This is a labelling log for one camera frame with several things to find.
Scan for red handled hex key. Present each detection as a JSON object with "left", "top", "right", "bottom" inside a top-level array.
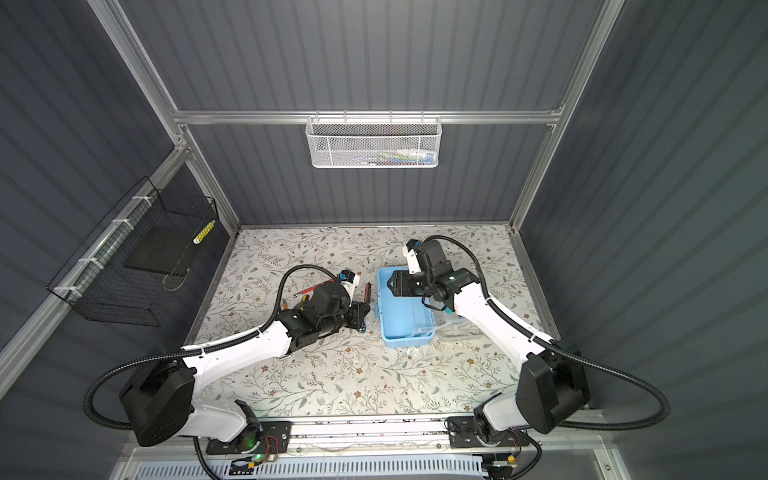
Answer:
[{"left": 293, "top": 285, "right": 319, "bottom": 298}]

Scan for blue plastic tool box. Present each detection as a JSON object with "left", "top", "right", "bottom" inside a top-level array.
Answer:
[{"left": 375, "top": 263, "right": 481, "bottom": 349}]

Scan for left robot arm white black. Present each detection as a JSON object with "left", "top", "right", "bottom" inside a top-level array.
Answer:
[{"left": 120, "top": 277, "right": 372, "bottom": 453}]

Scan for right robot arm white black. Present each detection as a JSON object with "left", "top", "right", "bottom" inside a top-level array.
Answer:
[{"left": 387, "top": 269, "right": 590, "bottom": 442}]

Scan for markers in white basket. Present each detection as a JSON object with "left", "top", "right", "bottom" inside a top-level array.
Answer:
[{"left": 356, "top": 148, "right": 438, "bottom": 166}]

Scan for yellow green marker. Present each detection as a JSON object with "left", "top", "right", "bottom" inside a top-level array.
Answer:
[{"left": 192, "top": 220, "right": 216, "bottom": 245}]

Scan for black pad in basket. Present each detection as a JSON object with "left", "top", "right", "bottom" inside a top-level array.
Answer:
[{"left": 123, "top": 227, "right": 202, "bottom": 277}]

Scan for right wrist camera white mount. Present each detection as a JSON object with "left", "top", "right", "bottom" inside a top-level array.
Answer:
[{"left": 402, "top": 239, "right": 453, "bottom": 277}]

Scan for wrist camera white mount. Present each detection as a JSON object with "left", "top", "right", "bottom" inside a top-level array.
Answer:
[
  {"left": 402, "top": 239, "right": 453, "bottom": 277},
  {"left": 338, "top": 269, "right": 360, "bottom": 300}
]

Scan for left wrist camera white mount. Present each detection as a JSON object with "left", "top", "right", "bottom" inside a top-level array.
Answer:
[{"left": 338, "top": 269, "right": 360, "bottom": 300}]

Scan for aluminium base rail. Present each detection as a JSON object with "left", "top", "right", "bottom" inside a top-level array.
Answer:
[{"left": 110, "top": 410, "right": 631, "bottom": 480}]

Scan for white wire mesh basket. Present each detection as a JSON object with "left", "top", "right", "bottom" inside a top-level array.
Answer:
[{"left": 305, "top": 118, "right": 443, "bottom": 169}]

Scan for black wire basket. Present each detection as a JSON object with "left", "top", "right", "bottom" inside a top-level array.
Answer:
[{"left": 48, "top": 181, "right": 218, "bottom": 327}]

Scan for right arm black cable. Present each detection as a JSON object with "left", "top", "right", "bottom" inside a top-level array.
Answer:
[{"left": 422, "top": 235, "right": 672, "bottom": 432}]

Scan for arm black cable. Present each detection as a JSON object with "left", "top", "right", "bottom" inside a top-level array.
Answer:
[
  {"left": 82, "top": 263, "right": 340, "bottom": 480},
  {"left": 422, "top": 235, "right": 672, "bottom": 432}
]

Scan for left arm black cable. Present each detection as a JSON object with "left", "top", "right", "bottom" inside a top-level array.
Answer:
[{"left": 82, "top": 263, "right": 340, "bottom": 480}]

